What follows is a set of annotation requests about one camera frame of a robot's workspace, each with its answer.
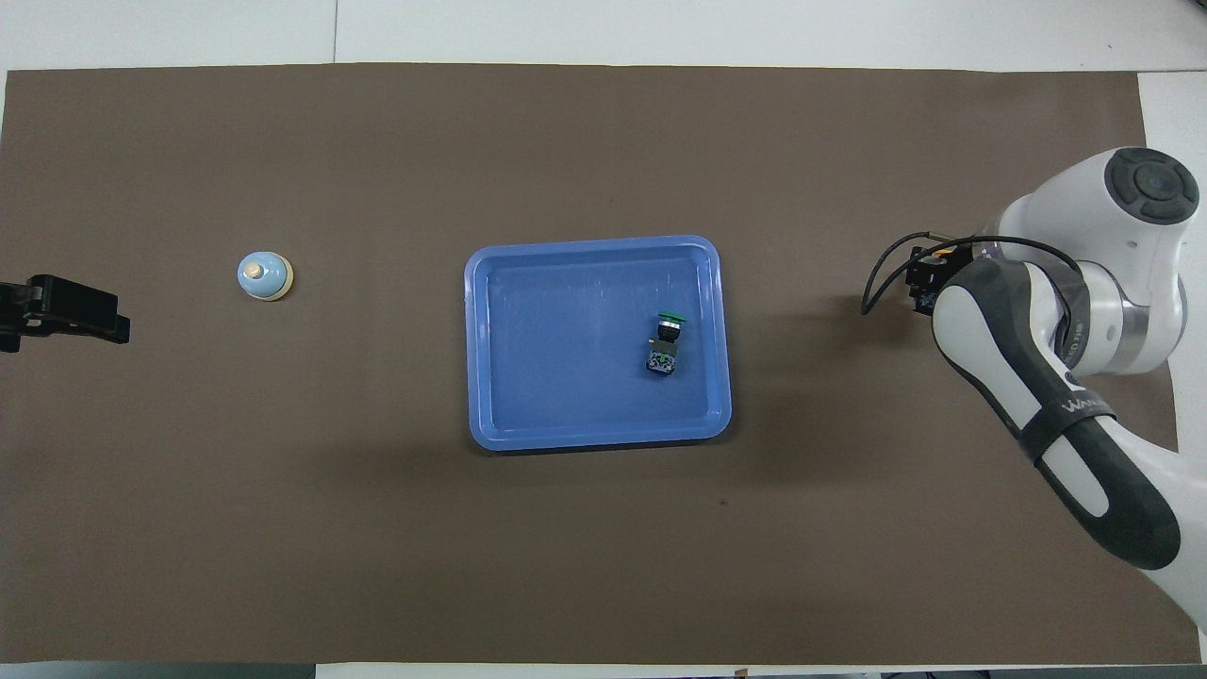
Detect brown table mat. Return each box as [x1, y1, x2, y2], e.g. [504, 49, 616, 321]
[0, 63, 1200, 666]

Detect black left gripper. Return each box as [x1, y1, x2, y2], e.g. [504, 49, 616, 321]
[0, 274, 131, 355]

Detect light blue desk bell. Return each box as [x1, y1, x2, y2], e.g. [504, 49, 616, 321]
[237, 251, 294, 303]

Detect blue plastic tray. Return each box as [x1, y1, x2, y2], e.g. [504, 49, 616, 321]
[464, 235, 733, 452]

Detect green push button switch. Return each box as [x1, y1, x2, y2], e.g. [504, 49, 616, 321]
[646, 310, 688, 378]

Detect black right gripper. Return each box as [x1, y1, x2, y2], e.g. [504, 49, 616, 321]
[905, 243, 972, 314]

